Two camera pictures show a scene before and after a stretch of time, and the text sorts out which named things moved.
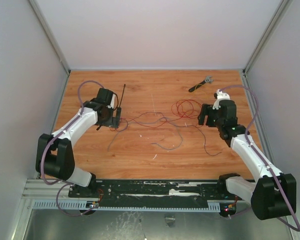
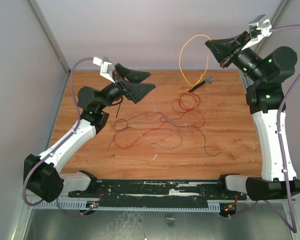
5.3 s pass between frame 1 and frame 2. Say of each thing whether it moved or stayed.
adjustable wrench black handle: stayed
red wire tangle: moved
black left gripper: moved
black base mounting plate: stayed
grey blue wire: stayed
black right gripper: moved
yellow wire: moved
